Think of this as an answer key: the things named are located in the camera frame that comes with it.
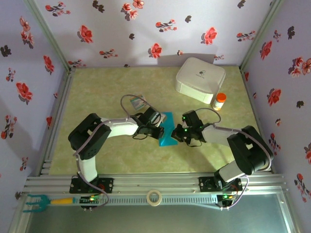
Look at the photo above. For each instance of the blue paper sheet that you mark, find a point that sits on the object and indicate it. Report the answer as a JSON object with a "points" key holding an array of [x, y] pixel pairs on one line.
{"points": [[168, 121]]}

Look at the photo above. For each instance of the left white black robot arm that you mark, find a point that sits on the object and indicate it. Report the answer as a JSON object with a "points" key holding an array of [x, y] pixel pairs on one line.
{"points": [[119, 128]]}

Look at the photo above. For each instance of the small printed card packet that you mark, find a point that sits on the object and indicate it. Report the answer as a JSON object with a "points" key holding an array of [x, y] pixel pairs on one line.
{"points": [[138, 103]]}

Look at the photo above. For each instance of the orange cap pill bottle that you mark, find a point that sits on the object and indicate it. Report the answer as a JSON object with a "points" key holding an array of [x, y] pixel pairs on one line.
{"points": [[219, 102]]}

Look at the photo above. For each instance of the white zip case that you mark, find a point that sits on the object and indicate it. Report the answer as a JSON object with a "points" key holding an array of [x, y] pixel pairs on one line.
{"points": [[199, 77]]}

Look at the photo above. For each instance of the white tape roll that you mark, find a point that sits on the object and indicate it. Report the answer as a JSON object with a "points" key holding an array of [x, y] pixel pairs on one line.
{"points": [[148, 197]]}

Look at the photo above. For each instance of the aluminium front frame rail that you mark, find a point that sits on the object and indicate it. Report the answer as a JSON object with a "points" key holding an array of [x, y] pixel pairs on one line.
{"points": [[158, 180]]}

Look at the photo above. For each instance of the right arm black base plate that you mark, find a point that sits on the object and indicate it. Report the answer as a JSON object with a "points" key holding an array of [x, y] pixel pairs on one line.
{"points": [[205, 184]]}

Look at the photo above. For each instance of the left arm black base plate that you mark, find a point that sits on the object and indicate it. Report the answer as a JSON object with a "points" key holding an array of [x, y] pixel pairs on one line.
{"points": [[107, 185]]}

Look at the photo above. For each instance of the left aluminium side rail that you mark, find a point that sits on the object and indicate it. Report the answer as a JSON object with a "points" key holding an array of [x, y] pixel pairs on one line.
{"points": [[58, 116]]}

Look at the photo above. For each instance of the right aluminium corner post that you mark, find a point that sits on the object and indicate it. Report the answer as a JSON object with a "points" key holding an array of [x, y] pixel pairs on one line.
{"points": [[261, 34]]}

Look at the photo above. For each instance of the aluminium corner post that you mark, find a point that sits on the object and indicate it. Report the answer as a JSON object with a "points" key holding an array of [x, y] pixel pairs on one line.
{"points": [[48, 34], [261, 34]]}

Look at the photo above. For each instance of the left aluminium corner post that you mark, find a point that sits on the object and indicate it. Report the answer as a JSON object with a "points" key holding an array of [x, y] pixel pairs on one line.
{"points": [[48, 34]]}

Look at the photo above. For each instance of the aluminium lower frame bar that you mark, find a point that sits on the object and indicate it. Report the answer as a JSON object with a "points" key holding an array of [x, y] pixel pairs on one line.
{"points": [[289, 216], [18, 218]]}

